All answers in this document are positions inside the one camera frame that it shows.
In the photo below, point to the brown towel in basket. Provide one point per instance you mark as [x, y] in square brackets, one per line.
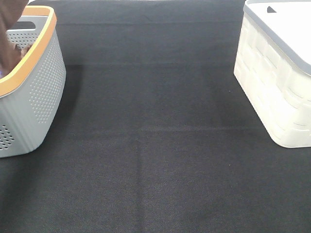
[22, 51]

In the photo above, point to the black table mat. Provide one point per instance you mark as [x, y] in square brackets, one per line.
[153, 133]

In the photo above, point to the brown towel with white label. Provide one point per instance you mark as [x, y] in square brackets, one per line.
[10, 12]

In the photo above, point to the grey perforated laundry basket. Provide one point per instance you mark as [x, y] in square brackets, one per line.
[31, 93]

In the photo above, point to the white lidded storage box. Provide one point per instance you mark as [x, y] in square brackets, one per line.
[273, 67]

